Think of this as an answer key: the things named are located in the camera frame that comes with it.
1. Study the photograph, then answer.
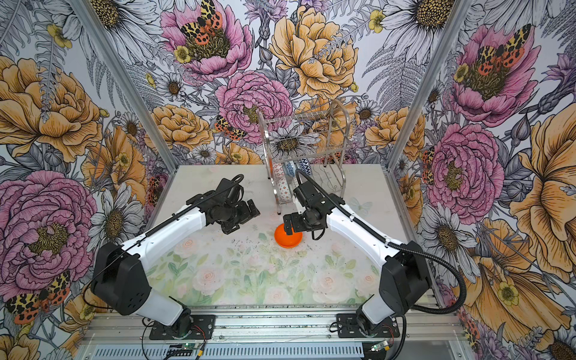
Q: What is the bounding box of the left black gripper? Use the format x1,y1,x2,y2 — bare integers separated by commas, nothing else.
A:
217,199,260,234

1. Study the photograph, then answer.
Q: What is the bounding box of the orange plastic bowl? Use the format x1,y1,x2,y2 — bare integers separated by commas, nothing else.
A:
274,225,303,248

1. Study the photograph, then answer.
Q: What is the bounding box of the dark blue patterned bowl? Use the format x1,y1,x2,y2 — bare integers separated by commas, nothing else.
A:
272,163,285,180

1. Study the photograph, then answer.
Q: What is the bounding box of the blue floral bowl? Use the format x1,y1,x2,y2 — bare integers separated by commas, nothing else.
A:
283,161,296,178

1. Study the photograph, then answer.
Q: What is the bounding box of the silver wire dish rack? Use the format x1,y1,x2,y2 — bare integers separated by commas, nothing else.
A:
256,100,356,215

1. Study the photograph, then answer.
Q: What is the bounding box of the green patterned bowl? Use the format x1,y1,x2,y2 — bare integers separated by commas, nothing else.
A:
277,176,292,203

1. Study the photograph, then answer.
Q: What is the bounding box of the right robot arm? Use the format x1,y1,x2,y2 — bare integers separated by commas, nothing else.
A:
283,181,431,335

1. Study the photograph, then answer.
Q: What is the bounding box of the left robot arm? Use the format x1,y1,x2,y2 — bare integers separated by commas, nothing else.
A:
89,174,260,338

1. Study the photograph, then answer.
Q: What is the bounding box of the green circuit board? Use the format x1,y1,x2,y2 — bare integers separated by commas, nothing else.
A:
370,340,390,352

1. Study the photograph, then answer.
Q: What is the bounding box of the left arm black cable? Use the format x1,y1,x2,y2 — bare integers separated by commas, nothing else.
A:
80,174,245,311

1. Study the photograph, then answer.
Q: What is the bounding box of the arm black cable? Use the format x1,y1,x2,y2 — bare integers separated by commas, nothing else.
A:
80,174,245,311
294,169,468,360

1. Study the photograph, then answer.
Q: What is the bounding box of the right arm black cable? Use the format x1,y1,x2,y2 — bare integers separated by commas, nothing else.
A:
294,169,468,360

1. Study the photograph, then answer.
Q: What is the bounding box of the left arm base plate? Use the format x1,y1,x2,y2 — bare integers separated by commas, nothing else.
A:
149,314,216,341

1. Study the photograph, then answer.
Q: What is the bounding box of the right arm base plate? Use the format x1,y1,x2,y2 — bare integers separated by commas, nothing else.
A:
328,313,401,338

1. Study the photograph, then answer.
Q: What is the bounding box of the right aluminium corner post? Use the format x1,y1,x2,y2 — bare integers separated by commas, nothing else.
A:
385,0,479,171

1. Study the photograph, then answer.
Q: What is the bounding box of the aluminium corner post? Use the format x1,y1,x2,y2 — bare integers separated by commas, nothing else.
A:
385,0,479,171
70,1,179,175

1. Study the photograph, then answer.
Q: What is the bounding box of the aluminium front rail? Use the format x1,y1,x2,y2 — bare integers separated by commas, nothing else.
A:
76,306,474,359

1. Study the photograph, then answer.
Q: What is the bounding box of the left aluminium corner post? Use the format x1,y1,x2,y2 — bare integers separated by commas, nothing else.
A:
70,1,179,175

